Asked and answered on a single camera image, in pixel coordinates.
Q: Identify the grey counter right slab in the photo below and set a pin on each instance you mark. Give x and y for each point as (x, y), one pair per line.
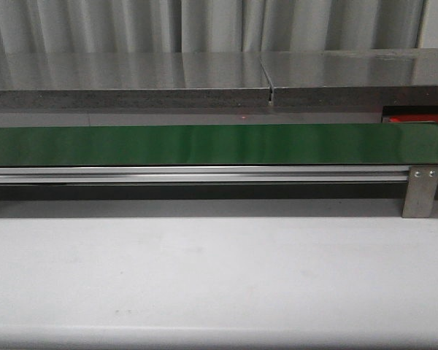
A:
(362, 78)

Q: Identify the grey counter slab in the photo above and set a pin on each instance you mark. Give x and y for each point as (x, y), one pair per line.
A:
(91, 81)
(362, 78)

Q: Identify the grey curtain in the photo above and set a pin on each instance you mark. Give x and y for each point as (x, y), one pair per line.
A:
(206, 26)

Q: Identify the green conveyor belt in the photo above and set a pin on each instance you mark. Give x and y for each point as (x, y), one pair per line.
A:
(180, 145)

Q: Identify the red plastic tray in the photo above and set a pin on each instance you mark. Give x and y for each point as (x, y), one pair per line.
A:
(412, 118)

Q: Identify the grey counter left slab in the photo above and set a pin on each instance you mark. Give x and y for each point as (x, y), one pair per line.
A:
(91, 81)

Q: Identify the aluminium conveyor side rail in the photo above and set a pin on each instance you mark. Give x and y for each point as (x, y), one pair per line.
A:
(200, 174)

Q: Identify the steel conveyor support bracket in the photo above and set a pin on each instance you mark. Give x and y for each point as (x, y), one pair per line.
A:
(421, 189)

